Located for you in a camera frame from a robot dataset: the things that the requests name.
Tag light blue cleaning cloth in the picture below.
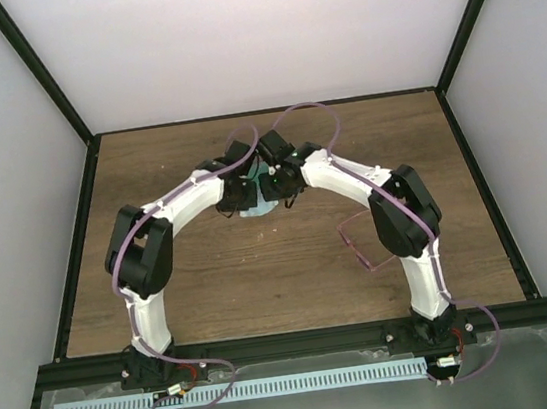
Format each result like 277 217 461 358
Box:
239 200 278 218

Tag pink transparent sunglasses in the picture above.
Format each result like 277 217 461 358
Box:
336 209 396 273

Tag blue green glasses case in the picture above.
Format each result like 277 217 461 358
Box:
247 162 265 179

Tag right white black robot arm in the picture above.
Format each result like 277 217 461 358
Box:
257 130 453 348

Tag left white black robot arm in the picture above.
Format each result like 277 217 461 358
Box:
105 141 258 385

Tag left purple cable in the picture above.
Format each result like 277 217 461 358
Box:
93 130 241 409

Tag purple cable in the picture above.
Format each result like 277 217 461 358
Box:
269 81 507 405
93 130 241 409

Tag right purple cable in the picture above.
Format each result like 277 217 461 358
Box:
269 81 507 405

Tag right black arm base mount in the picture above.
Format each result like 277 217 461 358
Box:
381 305 477 355

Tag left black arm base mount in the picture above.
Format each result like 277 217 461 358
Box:
120 345 206 390

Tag light blue slotted cable duct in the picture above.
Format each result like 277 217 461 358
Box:
53 358 427 409

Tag black aluminium frame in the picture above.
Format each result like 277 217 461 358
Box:
0 0 547 409

